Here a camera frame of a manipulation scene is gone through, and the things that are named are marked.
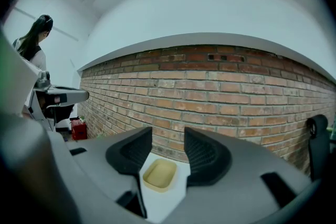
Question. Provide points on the white table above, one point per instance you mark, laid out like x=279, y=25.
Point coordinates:
x=161, y=204

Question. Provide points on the red box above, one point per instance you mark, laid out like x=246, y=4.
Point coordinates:
x=78, y=129

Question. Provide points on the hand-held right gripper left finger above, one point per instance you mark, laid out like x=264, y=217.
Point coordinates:
x=128, y=154

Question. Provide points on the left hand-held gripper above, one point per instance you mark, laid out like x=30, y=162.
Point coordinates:
x=39, y=107

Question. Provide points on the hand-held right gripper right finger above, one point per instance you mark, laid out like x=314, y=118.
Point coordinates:
x=207, y=160

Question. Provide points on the shallow yellow container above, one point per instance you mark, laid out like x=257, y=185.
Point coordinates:
x=160, y=177

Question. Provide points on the black office chair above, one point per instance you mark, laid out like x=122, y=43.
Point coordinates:
x=319, y=147

